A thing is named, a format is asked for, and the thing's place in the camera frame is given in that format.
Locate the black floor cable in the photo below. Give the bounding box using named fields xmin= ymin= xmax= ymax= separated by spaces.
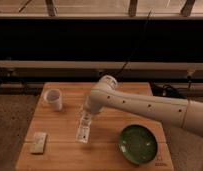
xmin=151 ymin=83 xmax=191 ymax=100

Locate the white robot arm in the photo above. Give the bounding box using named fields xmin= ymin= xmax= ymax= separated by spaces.
xmin=83 ymin=75 xmax=203 ymax=137

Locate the green ceramic bowl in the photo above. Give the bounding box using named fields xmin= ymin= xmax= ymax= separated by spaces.
xmin=118 ymin=124 xmax=158 ymax=165

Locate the black hanging cable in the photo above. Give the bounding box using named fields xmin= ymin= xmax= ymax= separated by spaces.
xmin=114 ymin=10 xmax=153 ymax=79

